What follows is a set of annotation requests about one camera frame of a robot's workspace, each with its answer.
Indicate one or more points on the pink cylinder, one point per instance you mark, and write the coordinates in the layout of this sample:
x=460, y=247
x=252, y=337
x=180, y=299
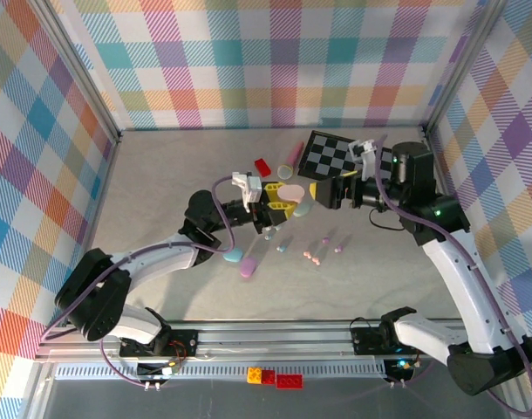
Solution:
x=295, y=153

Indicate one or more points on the aluminium mounting rail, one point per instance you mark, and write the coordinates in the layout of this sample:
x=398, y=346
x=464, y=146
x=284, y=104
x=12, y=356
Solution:
x=270, y=338

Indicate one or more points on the orange toy brick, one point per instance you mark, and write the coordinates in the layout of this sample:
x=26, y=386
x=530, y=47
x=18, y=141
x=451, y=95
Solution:
x=254, y=376

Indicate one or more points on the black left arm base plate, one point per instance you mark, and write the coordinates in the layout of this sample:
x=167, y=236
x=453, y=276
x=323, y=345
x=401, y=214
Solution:
x=183, y=342

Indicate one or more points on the black and grey checkerboard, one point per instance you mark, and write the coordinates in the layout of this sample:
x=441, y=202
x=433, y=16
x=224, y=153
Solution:
x=327, y=157

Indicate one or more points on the pink earbud charging case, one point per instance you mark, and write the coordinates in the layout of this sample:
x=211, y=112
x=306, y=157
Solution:
x=291, y=193

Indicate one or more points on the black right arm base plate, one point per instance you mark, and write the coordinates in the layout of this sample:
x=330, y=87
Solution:
x=366, y=340

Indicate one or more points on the purple earbud charging case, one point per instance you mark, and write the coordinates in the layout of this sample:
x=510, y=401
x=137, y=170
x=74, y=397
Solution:
x=248, y=267

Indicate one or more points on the mint green earbud charging case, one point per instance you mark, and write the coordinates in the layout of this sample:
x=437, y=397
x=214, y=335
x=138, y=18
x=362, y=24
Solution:
x=302, y=210

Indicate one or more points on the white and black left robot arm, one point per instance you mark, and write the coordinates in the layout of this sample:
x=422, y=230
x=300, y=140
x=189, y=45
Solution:
x=161, y=259

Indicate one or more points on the long red toy brick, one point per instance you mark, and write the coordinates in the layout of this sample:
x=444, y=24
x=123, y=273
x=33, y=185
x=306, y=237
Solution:
x=289, y=381

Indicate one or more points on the blue earbud charging case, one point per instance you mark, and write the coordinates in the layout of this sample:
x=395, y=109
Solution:
x=233, y=255

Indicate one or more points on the small red toy brick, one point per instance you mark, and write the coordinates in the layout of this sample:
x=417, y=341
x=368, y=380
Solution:
x=268, y=377

